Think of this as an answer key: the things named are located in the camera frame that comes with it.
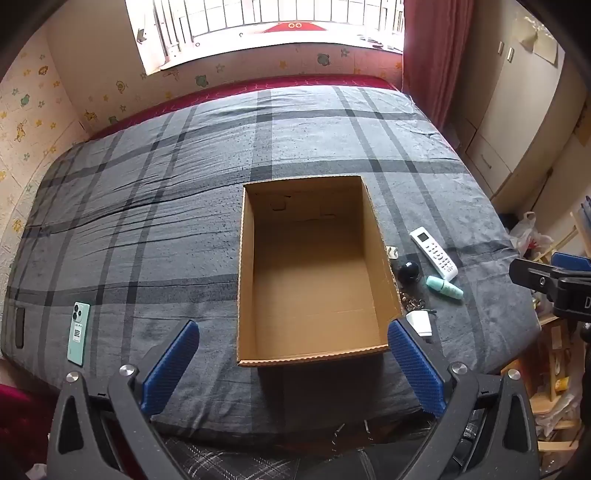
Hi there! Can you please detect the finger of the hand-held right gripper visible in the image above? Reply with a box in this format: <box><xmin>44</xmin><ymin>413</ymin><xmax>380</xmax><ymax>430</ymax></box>
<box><xmin>551</xmin><ymin>251</ymin><xmax>591</xmax><ymax>273</ymax></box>
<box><xmin>509</xmin><ymin>258</ymin><xmax>573</xmax><ymax>297</ymax></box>

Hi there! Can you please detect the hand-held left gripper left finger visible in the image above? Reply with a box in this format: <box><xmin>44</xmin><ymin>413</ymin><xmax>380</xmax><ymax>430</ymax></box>
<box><xmin>46</xmin><ymin>320</ymin><xmax>201</xmax><ymax>480</ymax></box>

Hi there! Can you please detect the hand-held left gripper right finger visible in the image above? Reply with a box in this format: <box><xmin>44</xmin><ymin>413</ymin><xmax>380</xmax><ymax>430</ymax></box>
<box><xmin>387</xmin><ymin>318</ymin><xmax>542</xmax><ymax>480</ymax></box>

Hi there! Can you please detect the white charger plug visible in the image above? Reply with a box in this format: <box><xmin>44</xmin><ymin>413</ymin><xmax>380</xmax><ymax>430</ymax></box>
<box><xmin>405</xmin><ymin>311</ymin><xmax>434</xmax><ymax>337</ymax></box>

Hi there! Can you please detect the metal keychain with keys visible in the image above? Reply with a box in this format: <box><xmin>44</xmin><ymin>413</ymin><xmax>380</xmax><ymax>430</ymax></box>
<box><xmin>401</xmin><ymin>292</ymin><xmax>437</xmax><ymax>317</ymax></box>

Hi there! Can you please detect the light green cosmetic bottle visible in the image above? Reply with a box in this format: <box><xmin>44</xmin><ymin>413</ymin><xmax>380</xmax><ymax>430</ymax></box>
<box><xmin>425</xmin><ymin>275</ymin><xmax>464</xmax><ymax>301</ymax></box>

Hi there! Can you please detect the white remote control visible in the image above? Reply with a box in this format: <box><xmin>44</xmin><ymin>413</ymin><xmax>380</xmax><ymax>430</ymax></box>
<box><xmin>410</xmin><ymin>226</ymin><xmax>459</xmax><ymax>282</ymax></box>

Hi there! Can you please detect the cardboard box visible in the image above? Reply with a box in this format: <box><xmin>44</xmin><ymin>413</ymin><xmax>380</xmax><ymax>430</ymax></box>
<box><xmin>236</xmin><ymin>175</ymin><xmax>403</xmax><ymax>368</ymax></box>

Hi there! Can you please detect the white plastic bag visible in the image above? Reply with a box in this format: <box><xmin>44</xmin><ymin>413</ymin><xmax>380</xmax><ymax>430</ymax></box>
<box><xmin>508</xmin><ymin>211</ymin><xmax>555</xmax><ymax>259</ymax></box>

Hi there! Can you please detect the wooden shelf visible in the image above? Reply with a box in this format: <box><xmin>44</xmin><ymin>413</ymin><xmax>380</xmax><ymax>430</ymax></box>
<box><xmin>526</xmin><ymin>203</ymin><xmax>591</xmax><ymax>455</ymax></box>

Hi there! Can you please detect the light green smartphone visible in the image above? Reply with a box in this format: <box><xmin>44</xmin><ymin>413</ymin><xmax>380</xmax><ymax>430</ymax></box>
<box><xmin>67</xmin><ymin>302</ymin><xmax>90</xmax><ymax>367</ymax></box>

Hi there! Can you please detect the dark plaid cloth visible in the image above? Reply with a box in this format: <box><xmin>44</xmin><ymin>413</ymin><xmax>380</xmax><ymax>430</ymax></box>
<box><xmin>159</xmin><ymin>431</ymin><xmax>419</xmax><ymax>480</ymax></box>

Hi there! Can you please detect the grey plaid blanket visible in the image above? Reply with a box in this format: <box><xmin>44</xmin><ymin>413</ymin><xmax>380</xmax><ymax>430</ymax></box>
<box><xmin>0</xmin><ymin>85</ymin><xmax>542</xmax><ymax>446</ymax></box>

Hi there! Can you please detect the dark red cloth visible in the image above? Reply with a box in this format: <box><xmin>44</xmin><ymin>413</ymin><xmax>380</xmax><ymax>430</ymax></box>
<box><xmin>0</xmin><ymin>382</ymin><xmax>62</xmax><ymax>472</ymax></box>

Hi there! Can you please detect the beige wardrobe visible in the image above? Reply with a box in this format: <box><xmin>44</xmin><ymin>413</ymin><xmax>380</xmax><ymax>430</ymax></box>
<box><xmin>462</xmin><ymin>0</ymin><xmax>583</xmax><ymax>200</ymax></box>

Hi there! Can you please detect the yellow paper note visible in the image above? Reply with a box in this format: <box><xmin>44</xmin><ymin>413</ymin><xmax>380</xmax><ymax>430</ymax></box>
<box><xmin>521</xmin><ymin>16</ymin><xmax>560</xmax><ymax>64</ymax></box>

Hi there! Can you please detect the red curtain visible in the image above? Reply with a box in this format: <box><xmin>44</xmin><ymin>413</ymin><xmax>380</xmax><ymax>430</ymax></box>
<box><xmin>401</xmin><ymin>0</ymin><xmax>476</xmax><ymax>136</ymax></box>

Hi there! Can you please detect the red mattress sheet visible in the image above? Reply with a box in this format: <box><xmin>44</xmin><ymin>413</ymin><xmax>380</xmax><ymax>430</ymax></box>
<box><xmin>87</xmin><ymin>74</ymin><xmax>403</xmax><ymax>140</ymax></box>

